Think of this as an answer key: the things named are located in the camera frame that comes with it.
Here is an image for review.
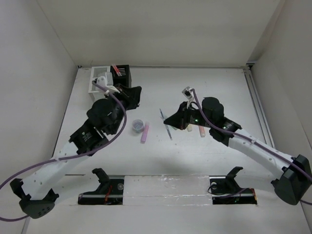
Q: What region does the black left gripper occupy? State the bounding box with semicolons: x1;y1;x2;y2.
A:
106;84;143;135

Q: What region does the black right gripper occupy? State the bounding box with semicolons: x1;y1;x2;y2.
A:
164;101;214;130

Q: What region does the purple highlighter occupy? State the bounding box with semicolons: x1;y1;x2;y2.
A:
140;122;150;143

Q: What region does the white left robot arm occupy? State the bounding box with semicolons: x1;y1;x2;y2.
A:
10;82;142;219

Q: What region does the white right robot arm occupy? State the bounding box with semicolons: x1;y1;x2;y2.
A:
164;97;312;205

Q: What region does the yellow highlighter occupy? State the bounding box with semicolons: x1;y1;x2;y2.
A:
187;125;193;132

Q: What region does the black slatted pen holder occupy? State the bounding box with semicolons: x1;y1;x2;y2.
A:
110;65;132;88

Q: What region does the orange highlighter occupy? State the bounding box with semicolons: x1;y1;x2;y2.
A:
198;126;206;137

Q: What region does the paper clip tub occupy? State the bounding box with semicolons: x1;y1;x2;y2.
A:
132;119;144;134

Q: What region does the white slatted pen holder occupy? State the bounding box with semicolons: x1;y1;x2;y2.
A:
88;66;114;102

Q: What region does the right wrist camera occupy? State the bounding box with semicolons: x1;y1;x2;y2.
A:
182;86;195;108

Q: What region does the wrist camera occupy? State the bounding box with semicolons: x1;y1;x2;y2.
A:
93;72;120;95
182;86;195;108

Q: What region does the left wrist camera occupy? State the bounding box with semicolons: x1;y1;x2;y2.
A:
93;72;120;95

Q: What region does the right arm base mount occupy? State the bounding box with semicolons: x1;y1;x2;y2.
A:
207;166;257;205

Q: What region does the aluminium rail right side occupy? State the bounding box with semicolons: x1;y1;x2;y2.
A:
242;65;275;148

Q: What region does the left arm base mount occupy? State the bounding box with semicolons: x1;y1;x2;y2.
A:
78;168;125;206

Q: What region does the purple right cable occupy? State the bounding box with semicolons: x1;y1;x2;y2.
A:
191;89;312;205

